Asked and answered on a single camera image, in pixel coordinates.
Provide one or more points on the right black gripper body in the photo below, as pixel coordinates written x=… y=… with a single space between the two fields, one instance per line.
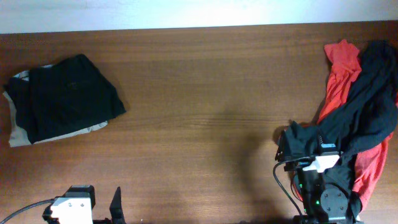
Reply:
x=301 y=152

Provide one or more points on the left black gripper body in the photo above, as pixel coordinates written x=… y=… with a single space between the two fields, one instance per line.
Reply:
x=115 y=210

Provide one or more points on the black shorts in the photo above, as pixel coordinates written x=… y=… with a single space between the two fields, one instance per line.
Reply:
x=72 y=94

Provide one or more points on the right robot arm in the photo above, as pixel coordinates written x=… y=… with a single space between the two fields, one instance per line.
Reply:
x=316 y=199

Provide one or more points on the dark grey red-trimmed garment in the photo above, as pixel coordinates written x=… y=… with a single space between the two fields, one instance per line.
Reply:
x=342 y=173

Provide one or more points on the black garment pile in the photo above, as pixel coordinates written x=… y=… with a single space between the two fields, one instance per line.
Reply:
x=370 y=112

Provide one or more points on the red garment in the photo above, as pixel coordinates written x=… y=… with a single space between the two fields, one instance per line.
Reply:
x=345 y=70

